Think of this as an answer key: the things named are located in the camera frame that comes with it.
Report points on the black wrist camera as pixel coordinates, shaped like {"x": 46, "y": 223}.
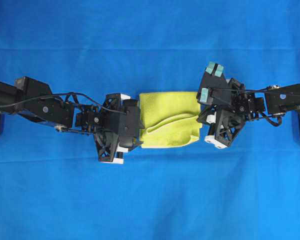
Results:
{"x": 214, "y": 88}
{"x": 124, "y": 124}

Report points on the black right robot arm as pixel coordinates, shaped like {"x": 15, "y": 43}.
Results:
{"x": 270, "y": 103}

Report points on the yellow-green towel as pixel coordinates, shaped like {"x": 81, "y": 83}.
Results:
{"x": 169, "y": 119}

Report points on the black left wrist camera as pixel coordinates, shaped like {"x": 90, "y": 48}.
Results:
{"x": 124, "y": 124}

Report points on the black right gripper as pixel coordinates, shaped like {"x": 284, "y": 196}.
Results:
{"x": 224, "y": 126}

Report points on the blue table cloth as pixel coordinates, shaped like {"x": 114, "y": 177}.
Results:
{"x": 52, "y": 186}

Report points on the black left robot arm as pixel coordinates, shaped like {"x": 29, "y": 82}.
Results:
{"x": 35, "y": 101}

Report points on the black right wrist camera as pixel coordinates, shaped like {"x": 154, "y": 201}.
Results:
{"x": 214, "y": 88}

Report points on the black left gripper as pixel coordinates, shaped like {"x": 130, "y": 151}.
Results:
{"x": 107, "y": 136}

